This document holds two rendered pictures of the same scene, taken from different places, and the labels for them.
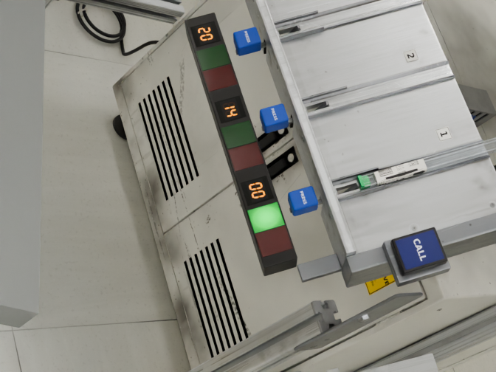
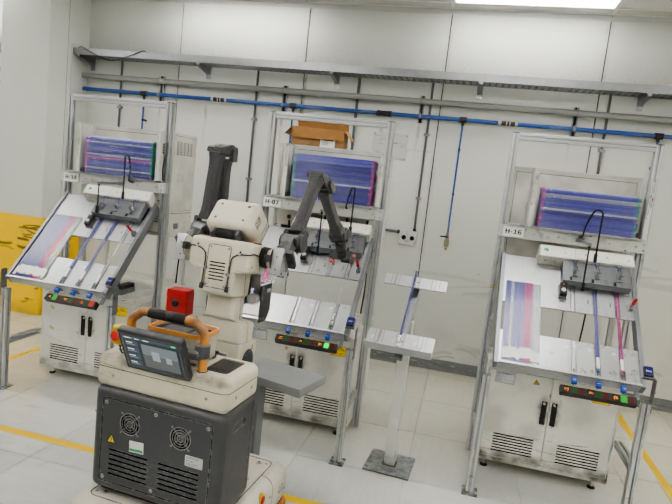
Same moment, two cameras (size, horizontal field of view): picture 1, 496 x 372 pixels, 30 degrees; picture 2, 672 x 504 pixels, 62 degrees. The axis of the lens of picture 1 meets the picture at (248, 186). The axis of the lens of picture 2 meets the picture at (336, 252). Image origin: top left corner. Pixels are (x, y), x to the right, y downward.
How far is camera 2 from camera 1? 2.04 m
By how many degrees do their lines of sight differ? 34
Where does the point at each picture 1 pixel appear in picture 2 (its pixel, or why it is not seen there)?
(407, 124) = (324, 313)
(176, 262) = (301, 413)
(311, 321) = (349, 353)
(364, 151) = (325, 322)
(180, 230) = (293, 406)
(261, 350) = (347, 369)
